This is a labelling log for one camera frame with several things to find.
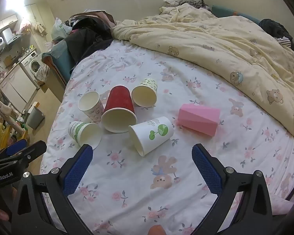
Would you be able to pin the white floor cabinet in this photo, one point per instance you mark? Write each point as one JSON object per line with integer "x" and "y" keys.
{"x": 17, "y": 88}

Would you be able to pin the black clothes pile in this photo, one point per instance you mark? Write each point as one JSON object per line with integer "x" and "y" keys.
{"x": 88, "y": 31}

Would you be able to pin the white cup green band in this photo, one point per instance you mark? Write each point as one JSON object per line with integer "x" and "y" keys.
{"x": 87, "y": 133}

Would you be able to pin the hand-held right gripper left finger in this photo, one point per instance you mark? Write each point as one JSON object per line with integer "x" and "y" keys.
{"x": 78, "y": 170}

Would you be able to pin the floral bed sheet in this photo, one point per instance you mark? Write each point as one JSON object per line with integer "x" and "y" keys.
{"x": 127, "y": 188}

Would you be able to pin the white cup green speckles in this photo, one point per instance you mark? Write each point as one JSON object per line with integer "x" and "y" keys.
{"x": 144, "y": 95}

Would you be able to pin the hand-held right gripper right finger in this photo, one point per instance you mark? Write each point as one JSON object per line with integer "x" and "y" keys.
{"x": 207, "y": 170}

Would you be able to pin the white water heater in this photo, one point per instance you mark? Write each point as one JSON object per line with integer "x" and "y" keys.
{"x": 1, "y": 40}

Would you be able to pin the red paper cup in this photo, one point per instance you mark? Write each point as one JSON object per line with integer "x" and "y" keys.
{"x": 118, "y": 104}

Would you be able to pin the dark clothing heap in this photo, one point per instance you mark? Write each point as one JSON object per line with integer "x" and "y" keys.
{"x": 274, "y": 28}

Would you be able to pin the white washing machine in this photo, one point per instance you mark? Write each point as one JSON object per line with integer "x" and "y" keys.
{"x": 31, "y": 64}

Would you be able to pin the person's left hand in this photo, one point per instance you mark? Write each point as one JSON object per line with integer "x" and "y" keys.
{"x": 1, "y": 213}

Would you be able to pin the white plastic bag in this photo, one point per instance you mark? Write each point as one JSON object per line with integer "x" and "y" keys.
{"x": 60, "y": 29}

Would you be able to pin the cream bear-print duvet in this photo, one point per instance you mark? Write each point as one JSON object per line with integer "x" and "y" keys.
{"x": 210, "y": 44}

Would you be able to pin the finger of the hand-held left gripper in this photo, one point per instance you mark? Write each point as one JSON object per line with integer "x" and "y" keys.
{"x": 30, "y": 150}
{"x": 16, "y": 146}

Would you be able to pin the striped cloth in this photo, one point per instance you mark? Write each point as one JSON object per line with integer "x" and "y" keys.
{"x": 283, "y": 41}

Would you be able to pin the patterned dark cloth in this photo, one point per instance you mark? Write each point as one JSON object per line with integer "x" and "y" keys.
{"x": 196, "y": 3}

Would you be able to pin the pink faceted cup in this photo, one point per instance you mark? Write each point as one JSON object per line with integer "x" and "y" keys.
{"x": 198, "y": 118}

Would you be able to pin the white cup pink print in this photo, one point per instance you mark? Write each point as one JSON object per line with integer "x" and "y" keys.
{"x": 89, "y": 104}

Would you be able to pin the beige hanging garment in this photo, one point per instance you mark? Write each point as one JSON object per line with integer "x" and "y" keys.
{"x": 5, "y": 112}

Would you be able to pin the grey trash bin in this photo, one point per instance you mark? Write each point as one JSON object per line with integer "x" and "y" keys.
{"x": 35, "y": 117}

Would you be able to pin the white cup green sprout print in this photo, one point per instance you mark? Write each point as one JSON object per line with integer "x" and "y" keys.
{"x": 152, "y": 133}

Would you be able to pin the cream hanging towel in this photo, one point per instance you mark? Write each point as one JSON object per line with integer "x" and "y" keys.
{"x": 39, "y": 28}

